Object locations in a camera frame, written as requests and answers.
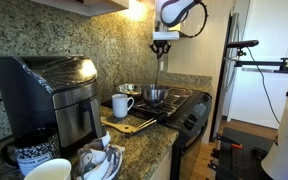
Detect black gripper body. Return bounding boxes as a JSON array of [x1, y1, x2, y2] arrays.
[[153, 39, 169, 50]]

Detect deep stainless steel bowl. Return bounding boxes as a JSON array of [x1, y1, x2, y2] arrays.
[[141, 83, 171, 108]]

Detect shallow silver bowl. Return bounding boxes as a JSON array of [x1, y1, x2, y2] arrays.
[[118, 83, 143, 98]]

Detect white ceramic mug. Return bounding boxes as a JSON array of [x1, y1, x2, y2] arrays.
[[111, 93, 135, 119]]

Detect black kitchen stove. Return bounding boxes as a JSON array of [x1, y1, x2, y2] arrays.
[[101, 85, 213, 180]]

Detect light wooden spatula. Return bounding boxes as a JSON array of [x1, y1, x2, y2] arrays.
[[100, 116, 138, 134]]

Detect black patterned mug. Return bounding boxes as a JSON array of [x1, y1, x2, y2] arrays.
[[2, 128, 62, 176]]

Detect black kitchen tongs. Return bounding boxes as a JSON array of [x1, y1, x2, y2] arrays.
[[125, 111, 169, 138]]

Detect white upper cabinet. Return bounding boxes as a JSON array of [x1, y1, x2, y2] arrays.
[[30, 0, 130, 18]]

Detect white lower cabinets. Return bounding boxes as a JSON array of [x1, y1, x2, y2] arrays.
[[148, 149, 174, 180]]

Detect black steel air fryer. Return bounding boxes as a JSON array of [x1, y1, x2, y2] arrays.
[[0, 55, 104, 152]]

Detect patterned kitchen cloth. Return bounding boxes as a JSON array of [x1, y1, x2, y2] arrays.
[[76, 131, 126, 180]]

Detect black perforated robot cart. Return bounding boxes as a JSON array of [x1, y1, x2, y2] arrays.
[[207, 127, 276, 180]]

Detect white paper cup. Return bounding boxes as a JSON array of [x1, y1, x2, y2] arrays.
[[23, 157, 73, 180]]

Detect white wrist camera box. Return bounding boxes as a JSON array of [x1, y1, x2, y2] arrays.
[[152, 30, 181, 42]]

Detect metal wire stove grate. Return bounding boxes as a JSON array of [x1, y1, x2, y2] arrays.
[[135, 87, 194, 114]]

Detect black stereo camera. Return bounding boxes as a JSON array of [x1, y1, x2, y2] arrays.
[[226, 39, 260, 50]]

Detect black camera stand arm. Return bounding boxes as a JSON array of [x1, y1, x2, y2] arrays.
[[233, 48, 288, 74]]

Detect black camera cable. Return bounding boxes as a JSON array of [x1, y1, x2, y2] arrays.
[[246, 46, 282, 125]]

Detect orange handled clamp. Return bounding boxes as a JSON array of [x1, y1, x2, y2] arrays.
[[215, 133, 244, 150]]

